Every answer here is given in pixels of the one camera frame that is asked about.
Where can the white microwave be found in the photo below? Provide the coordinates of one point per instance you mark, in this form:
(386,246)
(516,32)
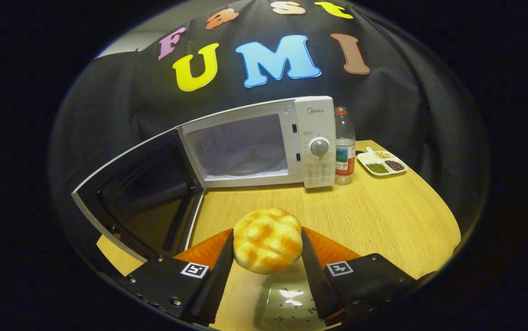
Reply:
(305,124)

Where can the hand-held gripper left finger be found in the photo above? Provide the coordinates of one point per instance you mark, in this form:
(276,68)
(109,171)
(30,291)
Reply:
(213,285)

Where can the clear plastic water bottle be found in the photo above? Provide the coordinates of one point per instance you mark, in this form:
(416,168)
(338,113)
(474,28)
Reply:
(345,156)

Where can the white divided bean dish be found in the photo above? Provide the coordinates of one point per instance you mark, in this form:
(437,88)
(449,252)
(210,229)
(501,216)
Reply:
(381,164)

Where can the golden bread bun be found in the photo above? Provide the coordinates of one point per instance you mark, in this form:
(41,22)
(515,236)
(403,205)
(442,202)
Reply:
(267,241)

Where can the pale green plate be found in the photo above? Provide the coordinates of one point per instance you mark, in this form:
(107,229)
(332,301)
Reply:
(287,305)

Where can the black backdrop cloth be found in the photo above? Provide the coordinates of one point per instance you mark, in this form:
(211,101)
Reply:
(406,92)

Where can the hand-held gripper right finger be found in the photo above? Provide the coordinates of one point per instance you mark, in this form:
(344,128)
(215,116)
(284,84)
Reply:
(317,285)

